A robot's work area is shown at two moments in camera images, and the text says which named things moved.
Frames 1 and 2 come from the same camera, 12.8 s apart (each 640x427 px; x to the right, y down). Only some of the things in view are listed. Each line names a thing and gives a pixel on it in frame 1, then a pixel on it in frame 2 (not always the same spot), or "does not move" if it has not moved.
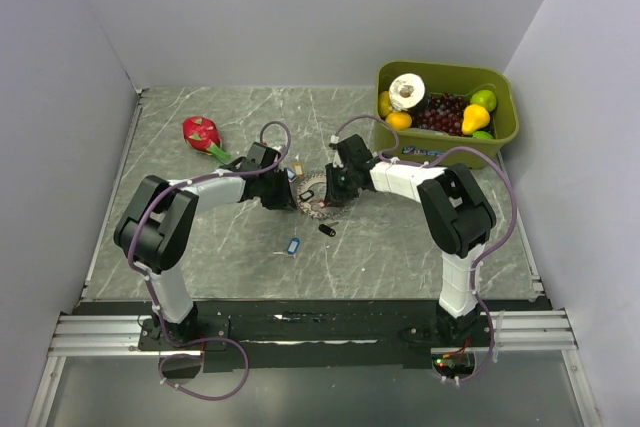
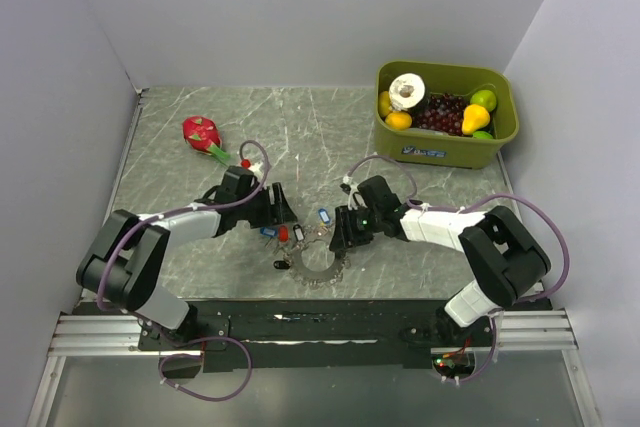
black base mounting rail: x=313 y=334 does not move
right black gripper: x=333 y=195 → x=345 y=234
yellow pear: x=475 y=117 does not move
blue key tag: x=293 y=245 → x=269 y=231
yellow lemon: x=384 y=103 does not move
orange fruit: x=399 y=120 does not move
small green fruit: x=481 y=135 does not move
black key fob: x=327 y=230 → x=281 y=264
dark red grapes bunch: x=443 y=112 does not move
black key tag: x=306 y=195 → x=298 y=232
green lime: x=484 y=98 does not move
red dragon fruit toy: x=202 y=134 does not move
